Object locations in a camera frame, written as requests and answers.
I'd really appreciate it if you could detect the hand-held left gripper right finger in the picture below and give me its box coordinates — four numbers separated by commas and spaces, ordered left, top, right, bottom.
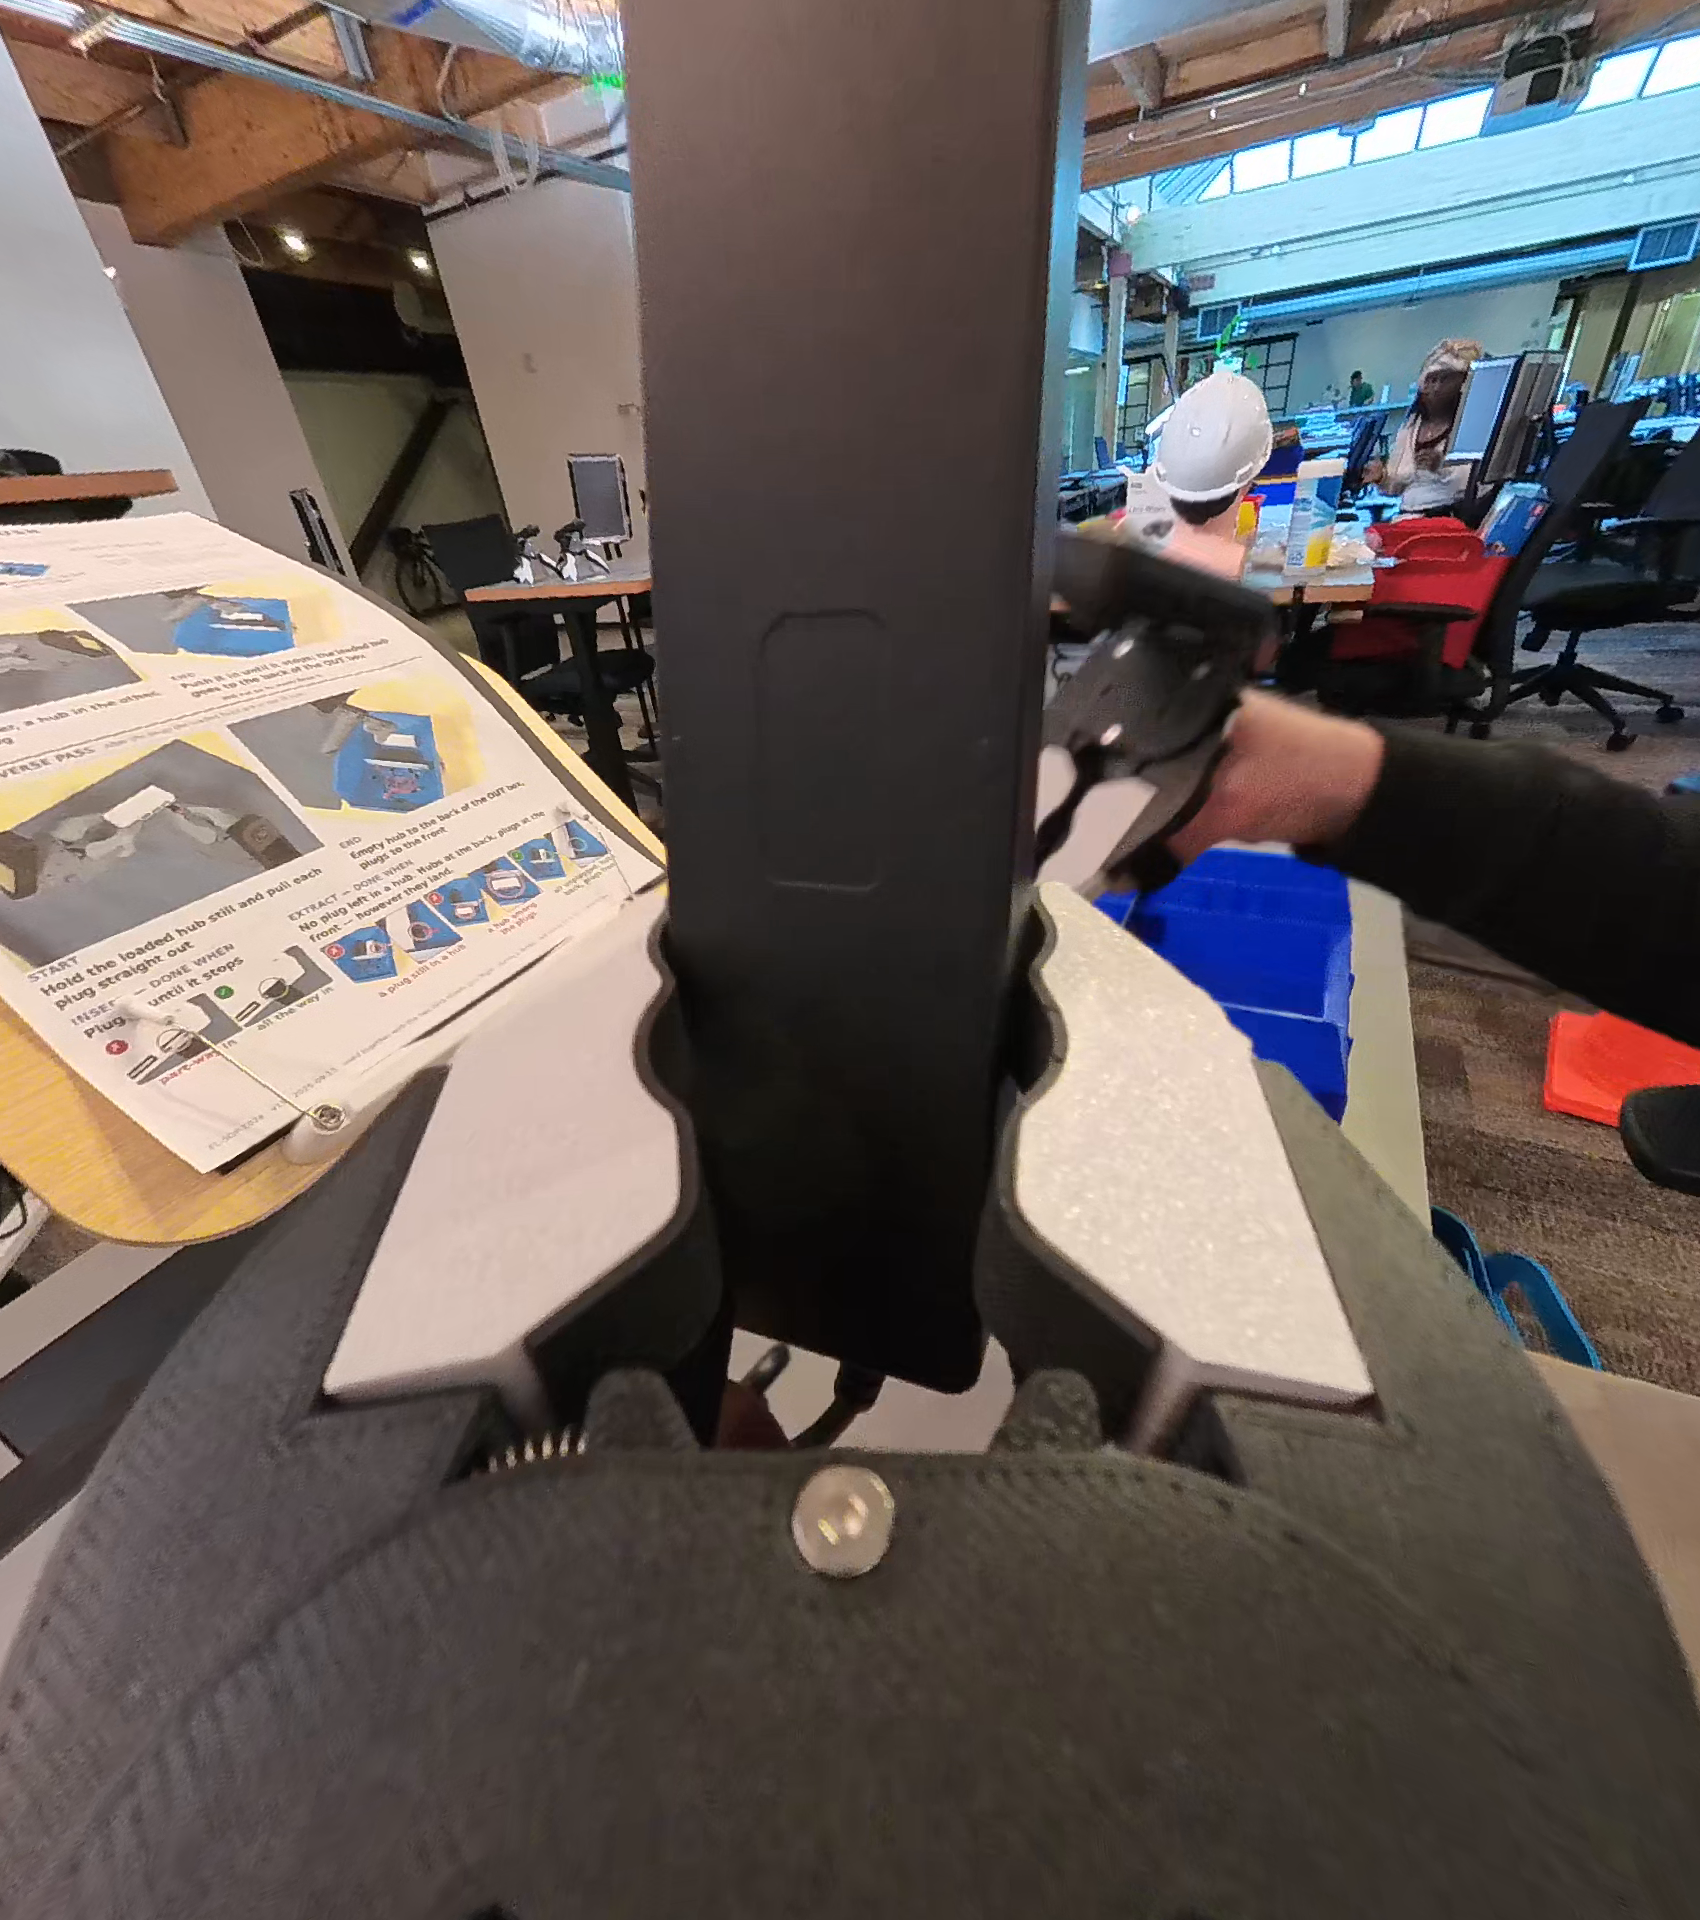
976, 882, 1380, 1453

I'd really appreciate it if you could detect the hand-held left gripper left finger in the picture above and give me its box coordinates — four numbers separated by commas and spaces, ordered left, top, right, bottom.
322, 905, 733, 1429

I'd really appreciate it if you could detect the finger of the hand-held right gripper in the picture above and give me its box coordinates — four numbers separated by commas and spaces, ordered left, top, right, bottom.
1037, 738, 1170, 892

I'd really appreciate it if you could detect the black hub lead cable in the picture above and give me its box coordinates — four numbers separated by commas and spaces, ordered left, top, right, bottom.
791, 1349, 890, 1441

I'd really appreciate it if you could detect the black usb hub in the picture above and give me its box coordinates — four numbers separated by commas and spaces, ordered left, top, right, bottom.
620, 0, 1093, 1394

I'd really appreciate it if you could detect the person's right forearm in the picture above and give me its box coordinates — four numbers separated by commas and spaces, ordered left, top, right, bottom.
1306, 720, 1700, 1085

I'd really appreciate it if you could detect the person's right hand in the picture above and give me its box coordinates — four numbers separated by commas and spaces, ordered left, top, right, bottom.
1177, 685, 1392, 869

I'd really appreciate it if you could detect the blue plastic bin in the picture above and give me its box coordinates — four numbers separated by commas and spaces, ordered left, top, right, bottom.
1097, 845, 1355, 1123

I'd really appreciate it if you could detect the white wipes canister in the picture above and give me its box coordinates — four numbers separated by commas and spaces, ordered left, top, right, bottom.
1284, 456, 1344, 580

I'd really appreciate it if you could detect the white hard hat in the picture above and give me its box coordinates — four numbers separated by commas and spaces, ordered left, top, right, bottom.
1146, 370, 1276, 503

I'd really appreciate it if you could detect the red fabric bag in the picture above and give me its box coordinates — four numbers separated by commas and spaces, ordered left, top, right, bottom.
1330, 515, 1505, 677

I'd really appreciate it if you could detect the printed instruction sheet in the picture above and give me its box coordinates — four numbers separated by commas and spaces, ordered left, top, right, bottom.
0, 510, 638, 1175

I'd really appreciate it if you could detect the black desk monitor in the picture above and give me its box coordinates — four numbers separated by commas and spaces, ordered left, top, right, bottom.
565, 454, 634, 557

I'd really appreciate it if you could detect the wooden edged desk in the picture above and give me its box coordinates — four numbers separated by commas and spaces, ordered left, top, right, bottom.
464, 569, 658, 812

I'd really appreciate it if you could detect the person's beige trouser leg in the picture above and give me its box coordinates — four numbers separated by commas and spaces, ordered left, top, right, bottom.
1525, 1320, 1700, 1920

